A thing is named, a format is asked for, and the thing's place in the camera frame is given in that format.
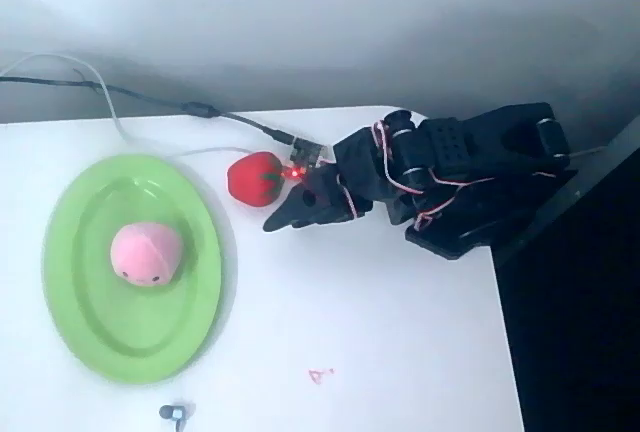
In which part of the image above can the pink plush peach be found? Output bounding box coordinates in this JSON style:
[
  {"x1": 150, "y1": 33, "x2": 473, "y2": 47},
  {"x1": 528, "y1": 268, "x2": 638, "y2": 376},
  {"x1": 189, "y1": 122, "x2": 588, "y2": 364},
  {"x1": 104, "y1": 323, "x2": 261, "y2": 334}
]
[{"x1": 109, "y1": 221, "x2": 184, "y2": 286}]

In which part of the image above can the green oval plate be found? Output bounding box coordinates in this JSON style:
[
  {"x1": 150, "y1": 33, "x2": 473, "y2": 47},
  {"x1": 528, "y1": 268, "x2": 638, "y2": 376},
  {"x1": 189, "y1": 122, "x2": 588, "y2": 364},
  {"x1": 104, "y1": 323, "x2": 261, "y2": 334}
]
[{"x1": 42, "y1": 153, "x2": 224, "y2": 386}]

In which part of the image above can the small controller circuit board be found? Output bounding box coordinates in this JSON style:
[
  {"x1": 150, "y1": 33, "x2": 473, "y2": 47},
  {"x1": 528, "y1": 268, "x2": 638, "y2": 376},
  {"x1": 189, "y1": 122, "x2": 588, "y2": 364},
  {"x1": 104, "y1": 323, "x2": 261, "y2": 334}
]
[{"x1": 288, "y1": 136, "x2": 334, "y2": 180}]

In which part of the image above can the red plush strawberry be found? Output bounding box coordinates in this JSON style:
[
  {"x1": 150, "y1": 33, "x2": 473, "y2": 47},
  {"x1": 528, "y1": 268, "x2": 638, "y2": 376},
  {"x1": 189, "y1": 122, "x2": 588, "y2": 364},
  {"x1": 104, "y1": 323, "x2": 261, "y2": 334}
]
[{"x1": 226, "y1": 151, "x2": 286, "y2": 209}]

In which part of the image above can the dark furniture panel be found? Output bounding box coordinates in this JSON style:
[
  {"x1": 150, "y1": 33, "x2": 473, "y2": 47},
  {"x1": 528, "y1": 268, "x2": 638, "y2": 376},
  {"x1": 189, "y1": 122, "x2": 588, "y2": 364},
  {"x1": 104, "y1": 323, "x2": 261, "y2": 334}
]
[{"x1": 492, "y1": 116, "x2": 640, "y2": 432}]

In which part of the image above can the grey metal earphone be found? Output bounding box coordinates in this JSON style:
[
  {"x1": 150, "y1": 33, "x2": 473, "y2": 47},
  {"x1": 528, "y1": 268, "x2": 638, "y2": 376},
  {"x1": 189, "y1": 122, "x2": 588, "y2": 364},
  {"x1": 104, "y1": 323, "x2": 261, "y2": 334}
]
[{"x1": 158, "y1": 400, "x2": 196, "y2": 432}]

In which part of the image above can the red white servo wire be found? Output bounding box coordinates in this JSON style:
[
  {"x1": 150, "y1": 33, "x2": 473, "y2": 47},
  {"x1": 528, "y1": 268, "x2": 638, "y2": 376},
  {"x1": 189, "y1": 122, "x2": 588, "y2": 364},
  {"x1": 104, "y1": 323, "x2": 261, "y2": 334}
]
[{"x1": 372, "y1": 120, "x2": 497, "y2": 231}]

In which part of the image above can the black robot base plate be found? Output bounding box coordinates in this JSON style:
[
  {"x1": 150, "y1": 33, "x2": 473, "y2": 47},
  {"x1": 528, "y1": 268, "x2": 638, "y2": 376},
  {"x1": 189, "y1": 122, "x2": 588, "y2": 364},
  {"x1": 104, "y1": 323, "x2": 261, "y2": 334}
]
[{"x1": 403, "y1": 209, "x2": 502, "y2": 260}]

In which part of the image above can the black power cable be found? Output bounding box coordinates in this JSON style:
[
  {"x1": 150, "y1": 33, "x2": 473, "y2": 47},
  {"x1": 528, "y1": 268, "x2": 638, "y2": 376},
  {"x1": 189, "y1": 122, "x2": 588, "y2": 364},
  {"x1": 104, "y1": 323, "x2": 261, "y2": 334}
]
[{"x1": 0, "y1": 74, "x2": 300, "y2": 147}]

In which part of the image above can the white usb cable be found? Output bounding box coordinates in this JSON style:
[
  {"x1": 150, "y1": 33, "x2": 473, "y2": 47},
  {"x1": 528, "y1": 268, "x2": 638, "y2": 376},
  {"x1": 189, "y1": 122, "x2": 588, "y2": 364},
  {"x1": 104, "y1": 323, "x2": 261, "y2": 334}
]
[{"x1": 0, "y1": 53, "x2": 254, "y2": 159}]

